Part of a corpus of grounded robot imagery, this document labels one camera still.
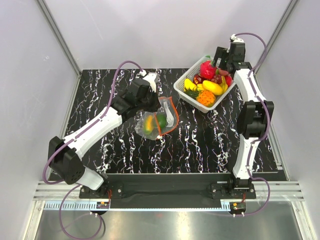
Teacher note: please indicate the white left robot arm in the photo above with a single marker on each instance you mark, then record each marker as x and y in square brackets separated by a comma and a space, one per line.
[65, 155]

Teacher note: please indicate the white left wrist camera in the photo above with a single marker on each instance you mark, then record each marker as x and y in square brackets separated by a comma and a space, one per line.
[151, 77]

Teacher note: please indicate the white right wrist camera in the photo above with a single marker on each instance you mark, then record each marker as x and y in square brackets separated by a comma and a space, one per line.
[235, 39]

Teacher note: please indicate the white slotted cable duct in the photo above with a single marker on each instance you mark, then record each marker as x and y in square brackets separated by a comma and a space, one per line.
[77, 205]

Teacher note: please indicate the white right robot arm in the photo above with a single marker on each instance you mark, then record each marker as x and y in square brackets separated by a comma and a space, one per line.
[254, 120]

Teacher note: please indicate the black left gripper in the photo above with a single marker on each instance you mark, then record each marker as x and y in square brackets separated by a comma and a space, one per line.
[156, 105]

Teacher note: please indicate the white plastic basket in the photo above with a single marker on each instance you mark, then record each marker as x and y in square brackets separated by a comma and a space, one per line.
[190, 96]

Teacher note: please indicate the clear zip top bag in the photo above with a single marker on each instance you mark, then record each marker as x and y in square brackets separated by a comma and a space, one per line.
[154, 125]

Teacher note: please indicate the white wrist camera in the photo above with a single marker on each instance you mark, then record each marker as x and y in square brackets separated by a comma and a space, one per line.
[151, 77]
[235, 39]

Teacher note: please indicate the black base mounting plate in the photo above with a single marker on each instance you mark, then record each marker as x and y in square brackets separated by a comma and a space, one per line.
[170, 190]

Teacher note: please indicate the yellow orange papaya toy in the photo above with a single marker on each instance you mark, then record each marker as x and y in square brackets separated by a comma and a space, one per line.
[148, 125]

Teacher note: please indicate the orange pineapple toy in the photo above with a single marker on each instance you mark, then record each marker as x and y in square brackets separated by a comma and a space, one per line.
[206, 98]

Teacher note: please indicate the red dragon fruit toy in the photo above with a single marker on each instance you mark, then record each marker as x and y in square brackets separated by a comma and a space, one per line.
[206, 70]

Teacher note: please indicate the aluminium frame rail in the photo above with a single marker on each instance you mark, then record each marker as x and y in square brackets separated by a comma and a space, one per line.
[279, 191]

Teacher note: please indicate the green avocado toy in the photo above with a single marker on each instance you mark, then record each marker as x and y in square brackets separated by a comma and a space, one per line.
[161, 120]

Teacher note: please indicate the purple grape bunch toy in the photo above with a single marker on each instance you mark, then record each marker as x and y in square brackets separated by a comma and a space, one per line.
[217, 79]

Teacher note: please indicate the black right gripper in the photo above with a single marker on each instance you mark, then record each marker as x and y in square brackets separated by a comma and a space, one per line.
[221, 53]

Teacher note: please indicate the pink peach toy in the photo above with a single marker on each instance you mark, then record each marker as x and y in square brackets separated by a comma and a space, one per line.
[222, 72]

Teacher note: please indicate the red strawberry toy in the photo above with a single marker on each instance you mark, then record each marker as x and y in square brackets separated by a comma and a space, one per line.
[228, 80]

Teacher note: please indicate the yellow banana toy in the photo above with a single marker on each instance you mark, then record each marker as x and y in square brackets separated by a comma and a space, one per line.
[223, 84]

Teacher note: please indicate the dark red apple toy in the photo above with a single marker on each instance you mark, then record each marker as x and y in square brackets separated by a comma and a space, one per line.
[197, 79]

